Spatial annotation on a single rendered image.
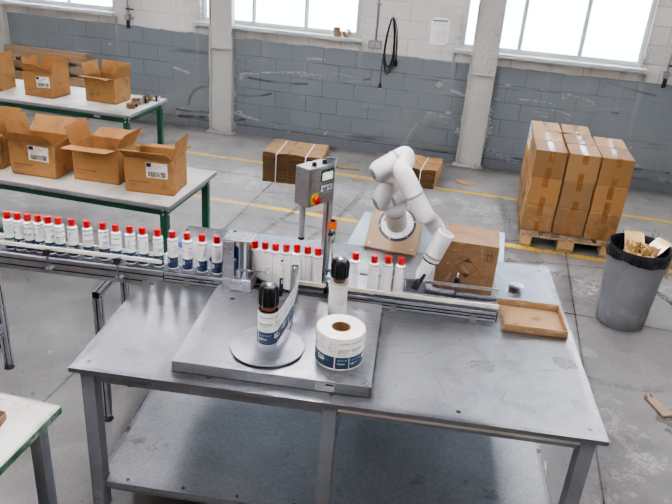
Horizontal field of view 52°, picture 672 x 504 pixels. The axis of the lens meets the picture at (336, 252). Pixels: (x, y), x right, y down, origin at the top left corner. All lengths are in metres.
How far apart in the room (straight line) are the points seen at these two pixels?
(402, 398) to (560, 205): 3.93
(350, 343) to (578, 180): 3.97
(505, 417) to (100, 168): 3.31
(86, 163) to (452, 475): 3.19
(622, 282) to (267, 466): 2.97
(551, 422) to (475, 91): 6.00
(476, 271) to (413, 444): 0.91
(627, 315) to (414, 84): 4.27
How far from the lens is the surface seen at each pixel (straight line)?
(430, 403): 2.77
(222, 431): 3.52
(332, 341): 2.72
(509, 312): 3.50
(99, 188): 4.95
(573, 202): 6.41
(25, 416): 2.80
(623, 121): 8.59
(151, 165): 4.75
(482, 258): 3.49
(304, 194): 3.22
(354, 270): 3.31
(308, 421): 3.58
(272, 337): 2.83
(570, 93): 8.46
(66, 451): 3.86
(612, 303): 5.33
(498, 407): 2.83
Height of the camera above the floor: 2.47
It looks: 25 degrees down
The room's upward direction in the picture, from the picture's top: 4 degrees clockwise
